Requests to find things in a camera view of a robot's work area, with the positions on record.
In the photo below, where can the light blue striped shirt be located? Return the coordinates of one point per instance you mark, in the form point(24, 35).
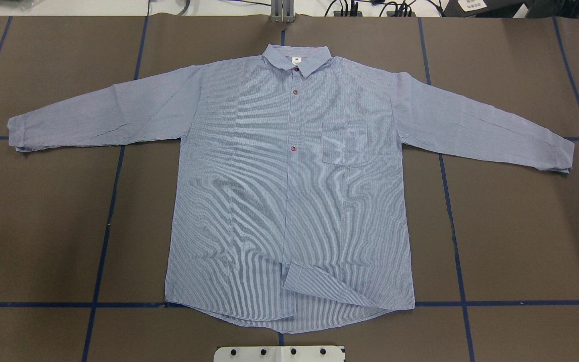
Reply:
point(290, 206)

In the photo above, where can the black power strip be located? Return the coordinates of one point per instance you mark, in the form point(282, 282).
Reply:
point(399, 12)

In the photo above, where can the grey aluminium frame post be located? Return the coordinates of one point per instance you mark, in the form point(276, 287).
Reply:
point(282, 11)

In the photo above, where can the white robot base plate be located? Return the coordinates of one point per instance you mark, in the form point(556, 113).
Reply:
point(281, 353)

